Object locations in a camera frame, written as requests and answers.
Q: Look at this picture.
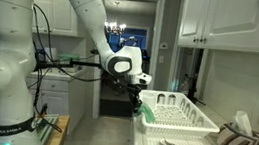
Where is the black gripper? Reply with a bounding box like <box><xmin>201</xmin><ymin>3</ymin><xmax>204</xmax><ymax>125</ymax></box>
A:
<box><xmin>106</xmin><ymin>75</ymin><xmax>147</xmax><ymax>116</ymax></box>

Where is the green towel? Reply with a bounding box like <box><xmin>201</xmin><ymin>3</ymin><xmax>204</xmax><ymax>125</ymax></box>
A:
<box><xmin>131</xmin><ymin>101</ymin><xmax>159</xmax><ymax>125</ymax></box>

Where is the white plastic dishrack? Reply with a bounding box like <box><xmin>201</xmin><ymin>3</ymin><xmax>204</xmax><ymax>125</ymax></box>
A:
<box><xmin>132</xmin><ymin>87</ymin><xmax>225</xmax><ymax>145</ymax></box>

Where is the clear bottle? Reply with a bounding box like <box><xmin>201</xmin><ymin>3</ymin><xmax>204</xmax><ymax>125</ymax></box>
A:
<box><xmin>179</xmin><ymin>73</ymin><xmax>193</xmax><ymax>96</ymax></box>

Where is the white thermostat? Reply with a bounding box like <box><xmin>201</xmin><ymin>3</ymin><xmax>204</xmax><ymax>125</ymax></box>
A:
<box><xmin>159</xmin><ymin>41</ymin><xmax>170</xmax><ymax>51</ymax></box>

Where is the lit chandelier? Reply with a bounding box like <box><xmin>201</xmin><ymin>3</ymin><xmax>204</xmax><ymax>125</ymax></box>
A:
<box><xmin>102</xmin><ymin>20</ymin><xmax>128</xmax><ymax>37</ymax></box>

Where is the white base cabinet with sink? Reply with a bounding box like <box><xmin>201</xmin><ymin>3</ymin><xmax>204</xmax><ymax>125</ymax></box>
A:
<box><xmin>18</xmin><ymin>59</ymin><xmax>92</xmax><ymax>139</ymax></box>

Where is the green box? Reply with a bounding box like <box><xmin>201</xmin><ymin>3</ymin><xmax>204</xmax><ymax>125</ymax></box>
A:
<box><xmin>56</xmin><ymin>51</ymin><xmax>81</xmax><ymax>65</ymax></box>

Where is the wooden table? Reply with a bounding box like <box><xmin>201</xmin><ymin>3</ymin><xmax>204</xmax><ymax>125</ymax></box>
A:
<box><xmin>42</xmin><ymin>111</ymin><xmax>72</xmax><ymax>145</ymax></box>

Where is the white tissue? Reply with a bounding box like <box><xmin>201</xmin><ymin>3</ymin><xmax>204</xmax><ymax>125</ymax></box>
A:
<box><xmin>229</xmin><ymin>109</ymin><xmax>256</xmax><ymax>137</ymax></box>

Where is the white upper cabinet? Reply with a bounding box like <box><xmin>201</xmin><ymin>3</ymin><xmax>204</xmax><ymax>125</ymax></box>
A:
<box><xmin>175</xmin><ymin>0</ymin><xmax>259</xmax><ymax>57</ymax></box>

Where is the white light switch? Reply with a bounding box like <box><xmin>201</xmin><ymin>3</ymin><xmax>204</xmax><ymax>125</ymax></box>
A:
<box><xmin>157</xmin><ymin>54</ymin><xmax>166</xmax><ymax>65</ymax></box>

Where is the white door frame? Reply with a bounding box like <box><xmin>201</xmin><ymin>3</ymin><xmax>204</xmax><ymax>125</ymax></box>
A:
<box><xmin>79</xmin><ymin>0</ymin><xmax>167</xmax><ymax>128</ymax></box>

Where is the black cable bundle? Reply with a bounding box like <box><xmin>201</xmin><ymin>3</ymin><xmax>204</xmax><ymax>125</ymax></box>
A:
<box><xmin>15</xmin><ymin>3</ymin><xmax>111</xmax><ymax>137</ymax></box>

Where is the white wall cabinet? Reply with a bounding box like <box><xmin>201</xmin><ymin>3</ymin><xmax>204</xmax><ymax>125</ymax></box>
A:
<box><xmin>28</xmin><ymin>0</ymin><xmax>84</xmax><ymax>39</ymax></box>

